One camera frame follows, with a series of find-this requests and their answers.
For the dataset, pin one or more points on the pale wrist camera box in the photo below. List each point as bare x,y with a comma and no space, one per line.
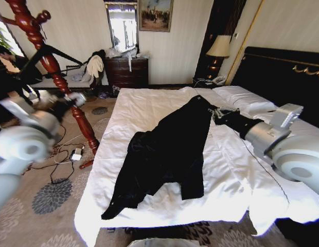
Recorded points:
77,99

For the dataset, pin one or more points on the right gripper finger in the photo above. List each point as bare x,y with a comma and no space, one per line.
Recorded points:
219,116
227,110

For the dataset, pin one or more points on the black headboard with gold trim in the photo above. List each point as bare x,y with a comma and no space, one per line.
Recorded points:
283,77

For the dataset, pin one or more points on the white robot front shell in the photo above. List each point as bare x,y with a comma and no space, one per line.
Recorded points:
159,243

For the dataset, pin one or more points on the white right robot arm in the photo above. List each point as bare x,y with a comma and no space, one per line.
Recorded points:
290,151

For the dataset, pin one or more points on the wall mirror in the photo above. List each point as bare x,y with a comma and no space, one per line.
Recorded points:
123,28

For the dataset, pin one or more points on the red wooden coat rack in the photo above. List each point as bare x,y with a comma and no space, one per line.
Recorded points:
50,65

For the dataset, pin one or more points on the clear plastic bags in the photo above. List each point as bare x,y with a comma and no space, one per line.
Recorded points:
115,52

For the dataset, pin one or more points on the black garment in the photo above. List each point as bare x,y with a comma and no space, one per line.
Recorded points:
169,149

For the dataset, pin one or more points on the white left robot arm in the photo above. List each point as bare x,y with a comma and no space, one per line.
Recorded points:
18,149

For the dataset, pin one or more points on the dark nightstand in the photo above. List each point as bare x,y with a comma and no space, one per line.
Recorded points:
204,83

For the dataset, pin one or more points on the white pillow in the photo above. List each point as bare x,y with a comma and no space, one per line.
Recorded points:
241,99

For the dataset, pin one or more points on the cream clothes pile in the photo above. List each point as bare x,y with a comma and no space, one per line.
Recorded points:
94,65

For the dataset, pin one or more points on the white low bench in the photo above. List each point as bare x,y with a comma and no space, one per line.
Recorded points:
72,78

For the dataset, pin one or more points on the white duvet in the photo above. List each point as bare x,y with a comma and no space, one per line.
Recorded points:
226,185

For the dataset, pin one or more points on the white telephone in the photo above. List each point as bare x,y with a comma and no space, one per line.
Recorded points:
219,80

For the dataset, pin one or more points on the framed painting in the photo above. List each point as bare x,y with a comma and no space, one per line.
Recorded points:
156,15

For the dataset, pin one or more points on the dark wooden dresser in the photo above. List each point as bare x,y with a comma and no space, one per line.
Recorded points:
127,73

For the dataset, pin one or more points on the black clothes hanger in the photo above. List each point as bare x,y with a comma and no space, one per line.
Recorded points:
59,52

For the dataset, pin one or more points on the green plant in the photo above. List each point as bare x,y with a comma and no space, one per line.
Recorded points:
1,38

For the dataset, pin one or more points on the table lamp with cream shade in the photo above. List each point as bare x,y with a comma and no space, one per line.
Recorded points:
218,47

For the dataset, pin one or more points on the white power adapter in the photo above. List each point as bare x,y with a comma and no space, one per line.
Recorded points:
77,155

